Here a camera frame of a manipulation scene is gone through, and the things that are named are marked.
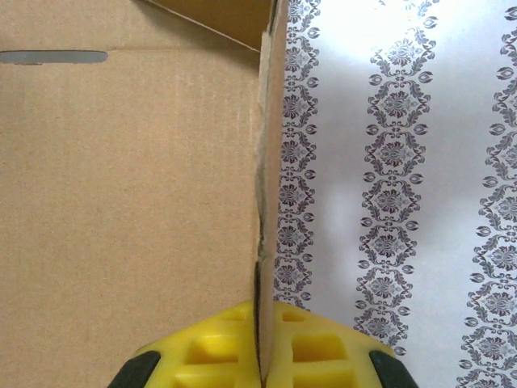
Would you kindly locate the brown cardboard box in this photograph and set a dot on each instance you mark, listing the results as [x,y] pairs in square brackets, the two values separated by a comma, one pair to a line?
[129,182]

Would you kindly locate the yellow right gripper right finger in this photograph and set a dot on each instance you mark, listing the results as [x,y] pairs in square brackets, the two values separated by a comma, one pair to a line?
[323,355]

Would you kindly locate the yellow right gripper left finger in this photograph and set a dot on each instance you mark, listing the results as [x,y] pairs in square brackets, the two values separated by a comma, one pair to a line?
[210,355]

